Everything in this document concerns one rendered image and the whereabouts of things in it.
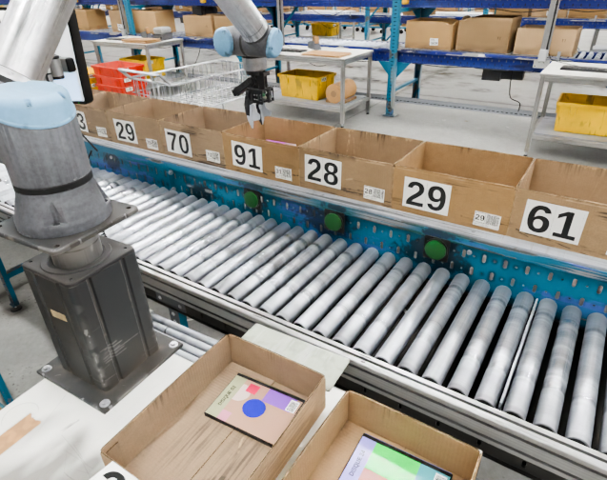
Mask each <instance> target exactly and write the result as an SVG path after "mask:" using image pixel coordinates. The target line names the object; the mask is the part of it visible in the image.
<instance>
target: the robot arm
mask: <svg viewBox="0 0 607 480"><path fill-rule="evenodd" d="M76 2H77V0H10V2H9V5H8V7H7V9H6V12H5V14H4V16H3V18H2V21H1V23H0V163H1V164H4V165H5V167H6V170H7V172H8V175H9V178H10V181H11V184H12V186H13V189H14V192H15V200H14V214H13V221H14V224H15V227H16V228H17V231H18V232H19V233H20V234H22V235H24V236H26V237H29V238H36V239H50V238H59V237H64V236H69V235H73V234H76V233H79V232H82V231H85V230H89V229H91V228H94V227H95V226H97V225H99V224H101V223H102V222H104V221H105V220H106V219H107V218H108V217H109V216H110V215H111V212H112V207H111V200H110V198H109V196H108V195H107V194H106V193H105V192H104V191H103V189H102V188H101V187H100V185H99V184H98V183H97V181H96V180H95V179H94V177H93V174H92V170H91V164H90V160H89V157H88V154H87V150H86V147H85V143H84V139H83V136H82V132H81V129H80V125H79V122H78V118H77V114H76V108H75V105H74V104H73V102H72V100H71V96H70V93H69V92H68V90H67V89H66V88H65V87H63V86H62V85H59V84H56V83H53V82H47V81H44V78H45V76H46V74H47V71H48V69H49V67H50V64H51V60H52V58H53V56H54V54H55V52H56V50H57V47H58V45H59V42H60V40H61V38H62V35H63V33H64V31H65V28H66V26H67V24H68V22H69V20H70V17H71V14H72V11H73V9H74V7H75V4H76ZM214 2H215V3H216V4H217V6H218V7H219V8H220V9H221V10H222V11H223V12H224V13H225V15H226V16H227V17H228V19H229V20H230V21H231V22H232V24H233V26H229V27H222V28H219V29H217V30H216V31H215V33H214V35H213V45H214V48H215V50H216V51H217V53H218V54H219V55H221V56H223V57H230V56H232V55H237V56H242V63H243V70H245V71H246V74H247V75H250V76H251V77H249V78H248V79H246V80H245V81H244V82H242V83H241V84H240V85H238V86H237V87H235V88H234V89H233V90H232V93H233V96H240V95H242V94H243V93H244V92H246V96H245V102H244V107H245V112H246V115H247V118H248V121H249V123H250V125H251V127H252V129H253V121H256V120H259V122H260V123H261V125H263V122H264V117H265V116H270V115H272V112H271V111H270V110H268V109H267V108H266V105H265V103H266V102H268V103H271V102H272V101H274V97H272V91H273V87H268V80H267V76H268V75H270V72H269V71H266V69H267V68H268V65H267V58H268V59H269V58H275V57H277V56H278V55H279V54H280V52H281V50H282V47H283V35H282V32H281V30H280V29H278V28H271V27H270V26H269V24H268V23H267V21H266V20H265V19H264V18H263V17H262V15H261V14H260V12H259V11H258V10H257V8H256V7H255V5H254V4H253V2H252V0H214ZM253 103H256V105H255V104H253ZM256 110H257V111H256Z"/></svg>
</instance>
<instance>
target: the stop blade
mask: <svg viewBox="0 0 607 480"><path fill-rule="evenodd" d="M537 301H538V299H536V301H535V304H534V306H533V309H532V312H531V315H530V318H529V321H528V323H527V326H526V329H525V331H524V334H523V337H522V340H521V342H520V345H519V348H518V351H517V354H516V358H515V361H514V363H513V366H512V369H511V372H510V374H509V377H508V380H507V383H506V386H505V389H504V392H503V393H502V396H501V399H500V402H499V405H498V410H502V407H503V404H504V402H505V399H506V396H507V393H508V390H509V387H510V385H511V382H512V379H513V376H514V373H515V370H516V365H517V363H518V360H519V357H520V354H521V352H522V349H523V346H524V343H525V340H526V337H527V334H528V331H529V328H530V326H531V323H532V320H533V317H534V313H535V310H536V304H537Z"/></svg>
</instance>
